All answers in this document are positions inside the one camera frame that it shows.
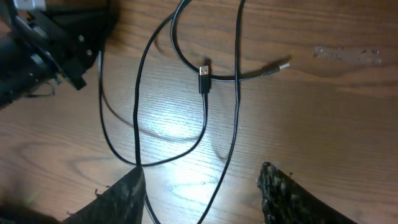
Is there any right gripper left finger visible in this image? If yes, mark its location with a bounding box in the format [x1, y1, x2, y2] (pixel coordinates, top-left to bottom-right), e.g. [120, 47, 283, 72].
[62, 167, 146, 224]

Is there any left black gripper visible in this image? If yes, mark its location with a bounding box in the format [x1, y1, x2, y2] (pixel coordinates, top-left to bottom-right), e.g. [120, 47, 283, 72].
[1, 0, 118, 106]

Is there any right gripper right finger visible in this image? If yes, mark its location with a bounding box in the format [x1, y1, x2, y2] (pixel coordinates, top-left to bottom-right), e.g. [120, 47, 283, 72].
[257, 162, 355, 224]

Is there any black USB cable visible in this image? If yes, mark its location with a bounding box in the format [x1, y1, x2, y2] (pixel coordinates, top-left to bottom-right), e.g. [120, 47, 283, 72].
[97, 0, 291, 224]

